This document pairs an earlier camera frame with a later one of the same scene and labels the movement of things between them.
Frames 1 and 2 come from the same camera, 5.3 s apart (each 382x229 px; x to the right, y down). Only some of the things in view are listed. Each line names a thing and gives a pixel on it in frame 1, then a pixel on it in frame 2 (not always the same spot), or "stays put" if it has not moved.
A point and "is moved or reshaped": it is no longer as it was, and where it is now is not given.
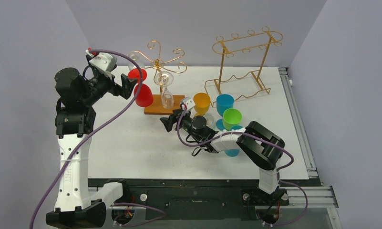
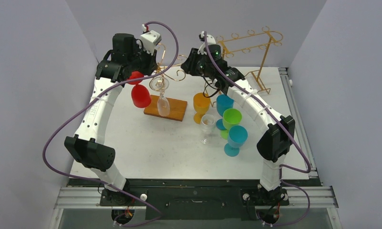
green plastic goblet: [231, 117] stays put
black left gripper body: [99, 87] → [141, 61]
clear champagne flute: [165, 78] is moved or reshaped
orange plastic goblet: [201, 101] stays put
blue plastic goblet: [223, 102] stays put
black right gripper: [177, 119] → [191, 62]
